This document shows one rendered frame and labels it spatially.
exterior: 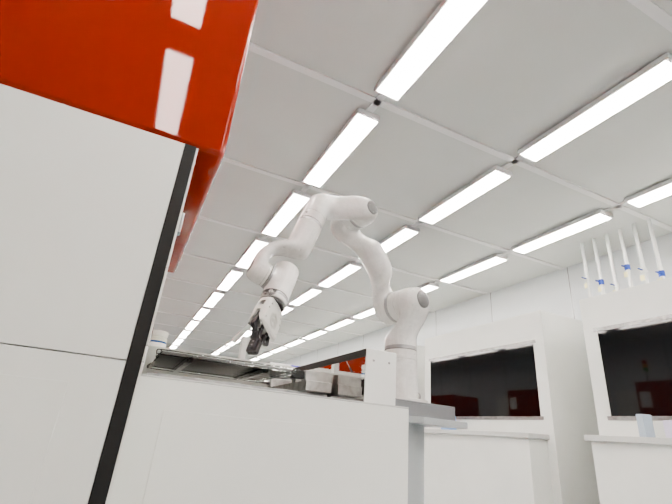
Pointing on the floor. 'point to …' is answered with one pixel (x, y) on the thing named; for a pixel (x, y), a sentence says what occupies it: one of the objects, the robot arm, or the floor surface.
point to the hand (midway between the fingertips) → (254, 347)
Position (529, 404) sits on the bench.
